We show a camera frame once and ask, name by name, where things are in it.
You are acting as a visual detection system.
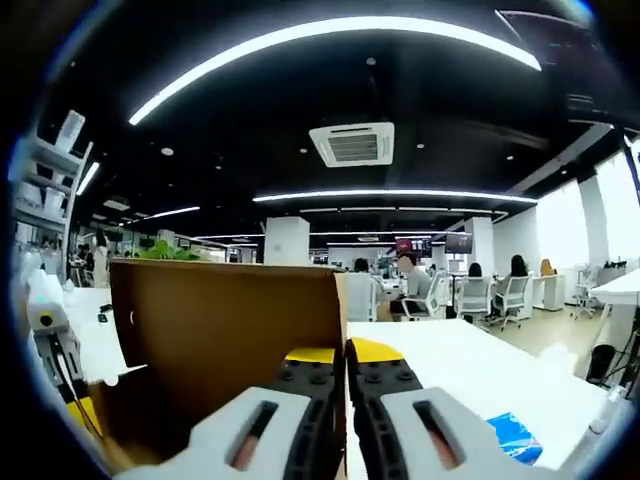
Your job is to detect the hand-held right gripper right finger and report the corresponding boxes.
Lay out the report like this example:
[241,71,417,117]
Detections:
[346,337,564,480]

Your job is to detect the red wall sign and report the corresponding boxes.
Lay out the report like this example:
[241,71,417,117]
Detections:
[395,236,432,255]

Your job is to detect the blue wet wipes pack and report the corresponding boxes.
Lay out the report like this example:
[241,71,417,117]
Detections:
[485,409,545,468]

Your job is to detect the black television screen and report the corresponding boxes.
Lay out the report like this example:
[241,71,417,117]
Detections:
[444,232,474,254]

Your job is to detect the ceiling air conditioner vent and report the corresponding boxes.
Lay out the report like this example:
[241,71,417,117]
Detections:
[308,121,396,169]

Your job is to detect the grey metal shelf rack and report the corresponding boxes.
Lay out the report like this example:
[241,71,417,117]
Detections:
[10,108,95,286]

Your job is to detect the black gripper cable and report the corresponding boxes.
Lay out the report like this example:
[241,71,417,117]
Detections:
[49,337,101,439]

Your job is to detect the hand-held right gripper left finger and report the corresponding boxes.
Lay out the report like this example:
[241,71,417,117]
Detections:
[113,347,346,480]

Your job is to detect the brown cardboard shoe box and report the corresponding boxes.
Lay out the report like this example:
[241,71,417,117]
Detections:
[84,258,350,480]

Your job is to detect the white cabinet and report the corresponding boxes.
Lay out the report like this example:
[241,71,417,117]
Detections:
[530,274,567,312]

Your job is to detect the green potted plant white pot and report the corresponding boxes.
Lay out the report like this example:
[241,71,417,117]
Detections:
[132,239,202,263]

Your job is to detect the ceiling light strip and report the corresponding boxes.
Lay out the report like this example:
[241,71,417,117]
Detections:
[143,204,202,221]
[75,160,102,198]
[251,188,539,206]
[127,15,543,127]

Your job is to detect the white office chair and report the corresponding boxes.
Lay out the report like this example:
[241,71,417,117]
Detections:
[491,274,532,332]
[456,276,492,322]
[399,271,450,322]

